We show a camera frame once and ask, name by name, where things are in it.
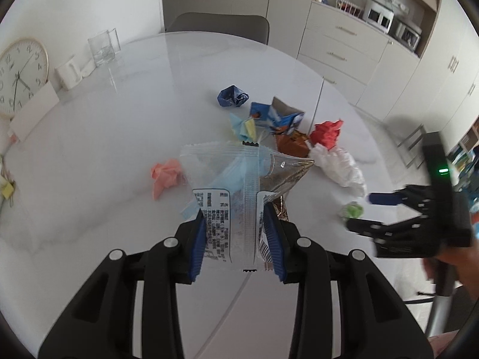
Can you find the white wire rack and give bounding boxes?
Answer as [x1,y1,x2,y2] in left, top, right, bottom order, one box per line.
[335,0,365,17]

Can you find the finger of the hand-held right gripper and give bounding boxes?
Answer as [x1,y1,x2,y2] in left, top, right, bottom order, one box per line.
[369,184,433,212]
[346,212,436,245]

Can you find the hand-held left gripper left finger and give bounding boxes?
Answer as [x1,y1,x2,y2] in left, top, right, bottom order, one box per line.
[37,215,207,359]

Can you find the light blue and yellow paper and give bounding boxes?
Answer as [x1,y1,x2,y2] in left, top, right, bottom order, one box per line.
[229,114,263,141]

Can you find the white plastic bag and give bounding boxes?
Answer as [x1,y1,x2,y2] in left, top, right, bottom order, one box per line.
[309,145,367,197]

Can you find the round white wall clock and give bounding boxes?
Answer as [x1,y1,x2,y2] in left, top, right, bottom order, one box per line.
[0,38,49,116]

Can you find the beige drawer cabinet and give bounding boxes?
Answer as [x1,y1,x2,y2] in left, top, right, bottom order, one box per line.
[297,2,393,105]

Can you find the white paper holder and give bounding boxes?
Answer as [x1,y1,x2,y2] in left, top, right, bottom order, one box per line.
[55,55,84,90]

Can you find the silver toaster oven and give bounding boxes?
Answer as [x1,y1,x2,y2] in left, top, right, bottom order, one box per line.
[393,19,422,51]

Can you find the shiny foil snack wrapper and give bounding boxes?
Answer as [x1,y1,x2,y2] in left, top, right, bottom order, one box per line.
[258,159,315,270]

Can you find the red crumpled paper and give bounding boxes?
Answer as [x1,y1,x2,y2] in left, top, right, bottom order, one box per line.
[310,120,344,150]

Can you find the clear glass container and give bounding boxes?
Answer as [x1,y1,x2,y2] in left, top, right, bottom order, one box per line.
[88,28,121,67]

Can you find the metal chair frame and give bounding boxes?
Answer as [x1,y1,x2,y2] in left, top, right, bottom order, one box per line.
[397,125,427,169]

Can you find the white toaster oven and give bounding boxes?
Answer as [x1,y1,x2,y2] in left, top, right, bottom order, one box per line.
[363,0,395,31]

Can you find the person's right hand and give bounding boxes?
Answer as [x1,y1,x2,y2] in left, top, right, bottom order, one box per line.
[423,245,479,292]

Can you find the clear plastic mask packet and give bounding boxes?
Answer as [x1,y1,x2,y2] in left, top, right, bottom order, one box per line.
[180,140,315,273]

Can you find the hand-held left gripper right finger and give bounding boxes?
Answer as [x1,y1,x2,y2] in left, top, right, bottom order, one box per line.
[262,202,435,359]

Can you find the grey dining chair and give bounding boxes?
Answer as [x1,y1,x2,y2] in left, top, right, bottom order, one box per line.
[165,12,270,45]

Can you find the blue snack bag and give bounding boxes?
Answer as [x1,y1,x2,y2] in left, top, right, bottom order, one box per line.
[250,96,305,135]

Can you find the pink crumpled paper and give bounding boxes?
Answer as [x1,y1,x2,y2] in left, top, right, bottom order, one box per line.
[151,159,186,200]

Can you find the brown wrapper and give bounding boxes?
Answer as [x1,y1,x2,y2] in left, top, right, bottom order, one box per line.
[275,129,311,158]

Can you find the dark blue crumpled paper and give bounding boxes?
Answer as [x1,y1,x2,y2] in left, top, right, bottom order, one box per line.
[218,85,251,108]

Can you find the green paper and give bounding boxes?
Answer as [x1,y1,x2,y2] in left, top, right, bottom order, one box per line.
[340,202,364,220]

